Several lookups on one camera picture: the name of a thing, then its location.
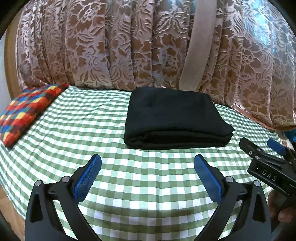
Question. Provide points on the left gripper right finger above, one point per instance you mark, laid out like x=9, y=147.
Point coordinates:
x=252, y=222

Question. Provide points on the colourful patterned pillow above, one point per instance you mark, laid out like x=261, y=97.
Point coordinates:
x=24, y=109

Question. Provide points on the right hand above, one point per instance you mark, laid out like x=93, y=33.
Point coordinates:
x=277, y=211

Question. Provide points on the green white checkered bedsheet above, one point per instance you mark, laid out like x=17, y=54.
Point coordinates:
x=138, y=194

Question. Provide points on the black pants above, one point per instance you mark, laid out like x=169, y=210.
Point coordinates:
x=164, y=119

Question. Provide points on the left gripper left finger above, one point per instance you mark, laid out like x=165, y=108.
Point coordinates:
x=42, y=221

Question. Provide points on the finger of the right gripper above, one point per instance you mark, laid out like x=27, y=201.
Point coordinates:
x=287, y=153

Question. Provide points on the brown floral curtain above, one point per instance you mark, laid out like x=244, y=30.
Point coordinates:
x=241, y=53

